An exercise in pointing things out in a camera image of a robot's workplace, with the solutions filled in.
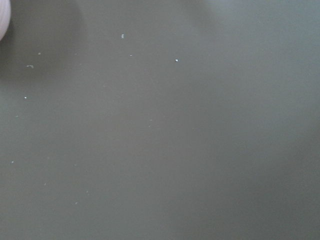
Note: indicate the pink bowl with ice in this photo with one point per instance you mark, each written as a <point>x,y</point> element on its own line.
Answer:
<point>5,17</point>

